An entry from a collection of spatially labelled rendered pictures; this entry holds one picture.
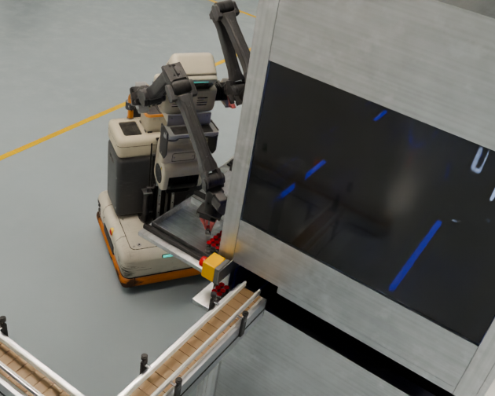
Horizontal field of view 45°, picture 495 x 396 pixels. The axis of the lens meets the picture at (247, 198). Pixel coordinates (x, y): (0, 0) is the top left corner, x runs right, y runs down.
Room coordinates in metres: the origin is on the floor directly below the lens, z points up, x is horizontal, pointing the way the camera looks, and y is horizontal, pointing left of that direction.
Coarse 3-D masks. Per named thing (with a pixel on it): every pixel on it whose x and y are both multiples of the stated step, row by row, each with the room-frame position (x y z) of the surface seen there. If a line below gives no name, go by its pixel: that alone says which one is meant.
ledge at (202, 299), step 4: (208, 284) 1.66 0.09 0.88; (212, 284) 1.66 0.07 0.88; (204, 288) 1.64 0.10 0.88; (208, 288) 1.64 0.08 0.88; (212, 288) 1.64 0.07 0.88; (200, 292) 1.61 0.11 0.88; (204, 292) 1.62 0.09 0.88; (208, 292) 1.62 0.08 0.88; (196, 296) 1.59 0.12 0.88; (200, 296) 1.59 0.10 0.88; (204, 296) 1.60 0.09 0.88; (208, 296) 1.60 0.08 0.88; (192, 300) 1.57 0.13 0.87; (196, 300) 1.57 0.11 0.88; (200, 300) 1.57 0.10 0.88; (204, 300) 1.58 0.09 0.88; (208, 300) 1.58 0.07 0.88; (196, 304) 1.56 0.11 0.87; (200, 304) 1.56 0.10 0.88; (204, 304) 1.56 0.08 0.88; (208, 304) 1.56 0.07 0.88; (204, 308) 1.55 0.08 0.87; (208, 308) 1.54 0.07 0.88
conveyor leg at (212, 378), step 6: (216, 366) 1.42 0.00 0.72; (210, 372) 1.42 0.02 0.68; (216, 372) 1.42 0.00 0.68; (210, 378) 1.42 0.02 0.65; (216, 378) 1.42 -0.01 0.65; (204, 384) 1.43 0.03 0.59; (210, 384) 1.42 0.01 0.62; (216, 384) 1.43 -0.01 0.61; (204, 390) 1.42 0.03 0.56; (210, 390) 1.42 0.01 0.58
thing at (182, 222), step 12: (180, 204) 2.08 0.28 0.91; (192, 204) 2.14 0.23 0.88; (168, 216) 2.02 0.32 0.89; (180, 216) 2.04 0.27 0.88; (192, 216) 2.06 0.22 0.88; (156, 228) 1.91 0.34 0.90; (168, 228) 1.95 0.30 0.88; (180, 228) 1.96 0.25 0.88; (192, 228) 1.98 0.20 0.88; (216, 228) 2.00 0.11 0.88; (180, 240) 1.85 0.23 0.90; (192, 240) 1.89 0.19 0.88; (204, 240) 1.91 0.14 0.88; (204, 252) 1.80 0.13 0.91
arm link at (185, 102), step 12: (192, 84) 2.14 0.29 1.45; (168, 96) 2.09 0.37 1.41; (180, 96) 2.08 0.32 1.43; (192, 96) 2.12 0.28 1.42; (180, 108) 2.08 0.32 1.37; (192, 108) 2.07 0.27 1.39; (192, 120) 2.04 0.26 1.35; (192, 132) 2.01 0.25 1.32; (192, 144) 2.01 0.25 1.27; (204, 144) 1.99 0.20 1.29; (204, 156) 1.96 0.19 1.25; (204, 168) 1.93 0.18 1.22; (216, 168) 1.95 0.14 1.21; (216, 180) 1.92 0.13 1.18
